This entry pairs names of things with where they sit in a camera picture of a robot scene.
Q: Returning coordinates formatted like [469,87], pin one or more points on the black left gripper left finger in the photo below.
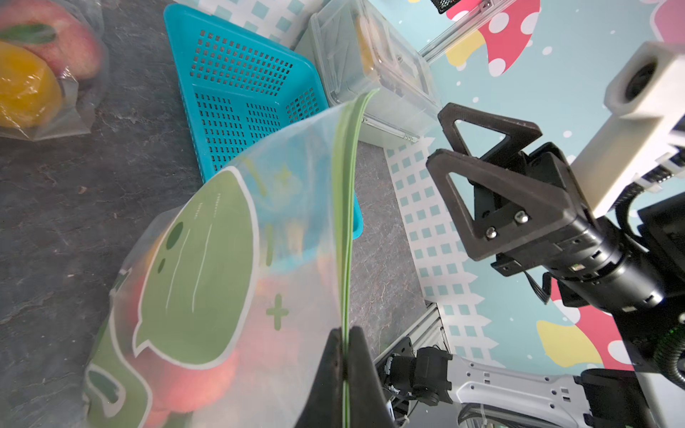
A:
[323,408]

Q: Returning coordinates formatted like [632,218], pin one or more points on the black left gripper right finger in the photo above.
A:
[367,403]

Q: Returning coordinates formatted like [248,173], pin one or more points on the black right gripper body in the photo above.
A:
[600,267]

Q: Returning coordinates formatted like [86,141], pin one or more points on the clear bag green cartoon print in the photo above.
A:
[257,262]

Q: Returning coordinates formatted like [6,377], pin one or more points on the clear blue zipper bag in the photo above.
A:
[79,98]

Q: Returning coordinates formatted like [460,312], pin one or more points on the pink peach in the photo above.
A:
[182,390]
[67,45]

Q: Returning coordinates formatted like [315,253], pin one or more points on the yellow peach with leaf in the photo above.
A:
[31,96]

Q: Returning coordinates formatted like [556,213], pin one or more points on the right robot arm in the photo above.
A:
[598,397]

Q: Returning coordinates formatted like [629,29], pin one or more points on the clear plastic storage box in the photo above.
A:
[357,51]

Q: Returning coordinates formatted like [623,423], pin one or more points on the teal plastic perforated basket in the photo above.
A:
[237,88]

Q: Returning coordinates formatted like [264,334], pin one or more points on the black wire mesh basket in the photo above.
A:
[454,6]

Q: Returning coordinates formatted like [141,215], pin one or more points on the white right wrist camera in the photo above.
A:
[645,101]

